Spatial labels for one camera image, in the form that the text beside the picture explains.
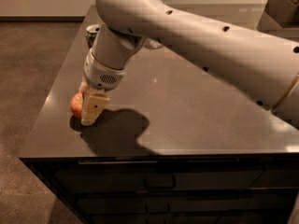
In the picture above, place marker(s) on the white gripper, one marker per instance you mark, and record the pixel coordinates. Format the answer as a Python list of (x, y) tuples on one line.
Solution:
[(100, 73)]

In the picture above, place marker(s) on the dark cabinet drawers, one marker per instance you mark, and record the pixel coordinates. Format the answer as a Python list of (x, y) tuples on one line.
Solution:
[(161, 190)]

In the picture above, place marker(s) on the clear plastic water bottle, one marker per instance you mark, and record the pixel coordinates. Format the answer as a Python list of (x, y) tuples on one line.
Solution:
[(153, 41)]

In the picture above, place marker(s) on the red apple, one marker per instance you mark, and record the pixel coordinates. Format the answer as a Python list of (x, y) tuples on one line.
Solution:
[(76, 105)]

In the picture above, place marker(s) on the dark box with snacks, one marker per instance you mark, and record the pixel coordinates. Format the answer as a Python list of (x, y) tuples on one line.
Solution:
[(279, 14)]

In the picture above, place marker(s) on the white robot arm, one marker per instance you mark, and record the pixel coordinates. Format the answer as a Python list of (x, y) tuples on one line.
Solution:
[(264, 67)]

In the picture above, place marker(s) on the green white soda can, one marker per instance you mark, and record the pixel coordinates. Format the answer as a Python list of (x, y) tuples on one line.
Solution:
[(91, 33)]

